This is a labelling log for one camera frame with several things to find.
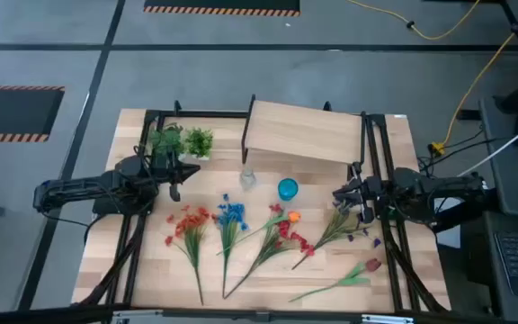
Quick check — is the orange artificial flower bunch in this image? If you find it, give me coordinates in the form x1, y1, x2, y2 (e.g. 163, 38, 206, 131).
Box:
164, 205, 218, 306

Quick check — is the blue artificial flower bunch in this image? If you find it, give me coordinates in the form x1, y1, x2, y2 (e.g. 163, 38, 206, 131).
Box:
216, 193, 250, 300

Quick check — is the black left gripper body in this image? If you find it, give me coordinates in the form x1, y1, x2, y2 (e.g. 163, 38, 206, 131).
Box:
158, 155, 183, 203

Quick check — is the yellow extension cable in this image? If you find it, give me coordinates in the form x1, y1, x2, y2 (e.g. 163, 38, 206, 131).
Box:
346, 0, 481, 41
428, 2, 518, 157

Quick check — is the blue glass vase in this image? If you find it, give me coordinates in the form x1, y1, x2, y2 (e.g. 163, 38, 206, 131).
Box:
277, 177, 299, 202

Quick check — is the purple artificial flower bunch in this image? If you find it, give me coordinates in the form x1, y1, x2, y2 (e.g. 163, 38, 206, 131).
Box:
290, 202, 382, 271

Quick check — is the small-leaf potted plant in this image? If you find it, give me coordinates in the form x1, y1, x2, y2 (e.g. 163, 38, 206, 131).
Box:
182, 127, 214, 161

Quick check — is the white cable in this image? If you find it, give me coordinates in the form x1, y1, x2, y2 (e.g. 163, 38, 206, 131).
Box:
456, 114, 518, 177

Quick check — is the red artificial flower bunch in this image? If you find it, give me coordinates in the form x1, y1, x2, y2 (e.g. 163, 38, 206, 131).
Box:
223, 202, 317, 301

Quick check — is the wooden shelf with black legs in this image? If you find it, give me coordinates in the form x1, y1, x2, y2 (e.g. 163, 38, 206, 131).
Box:
240, 94, 368, 181

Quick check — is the clear glass vase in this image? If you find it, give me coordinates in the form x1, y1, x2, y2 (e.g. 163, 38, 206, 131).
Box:
239, 166, 257, 190

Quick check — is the large-leaf potted plant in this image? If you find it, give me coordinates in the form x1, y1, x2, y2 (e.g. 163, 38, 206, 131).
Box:
147, 121, 186, 158

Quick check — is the dark red artificial tulip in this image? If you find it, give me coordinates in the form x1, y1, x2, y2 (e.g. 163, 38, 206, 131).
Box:
288, 257, 382, 303

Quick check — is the black hazard-striped floor mat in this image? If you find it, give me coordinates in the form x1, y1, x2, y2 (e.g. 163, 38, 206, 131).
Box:
143, 0, 301, 18
0, 85, 66, 143

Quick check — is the orange artificial tulip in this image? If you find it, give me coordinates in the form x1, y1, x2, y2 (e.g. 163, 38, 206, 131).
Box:
216, 210, 302, 257

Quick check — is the white paper sheet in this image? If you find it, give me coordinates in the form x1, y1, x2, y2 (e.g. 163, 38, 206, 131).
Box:
433, 196, 462, 249

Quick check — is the dark grey desk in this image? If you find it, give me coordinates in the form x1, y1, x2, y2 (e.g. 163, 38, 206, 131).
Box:
478, 96, 518, 221
460, 210, 518, 324

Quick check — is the black power cable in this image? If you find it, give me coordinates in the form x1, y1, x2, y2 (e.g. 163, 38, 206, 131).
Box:
415, 128, 518, 175

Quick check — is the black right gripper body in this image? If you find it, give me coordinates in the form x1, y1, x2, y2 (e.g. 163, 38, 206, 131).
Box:
351, 175, 380, 224

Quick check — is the black metal table frame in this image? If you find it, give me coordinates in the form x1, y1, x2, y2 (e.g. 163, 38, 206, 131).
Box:
72, 94, 451, 315

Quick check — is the black and silver beam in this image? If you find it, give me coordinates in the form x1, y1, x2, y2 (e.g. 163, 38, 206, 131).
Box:
0, 304, 518, 324

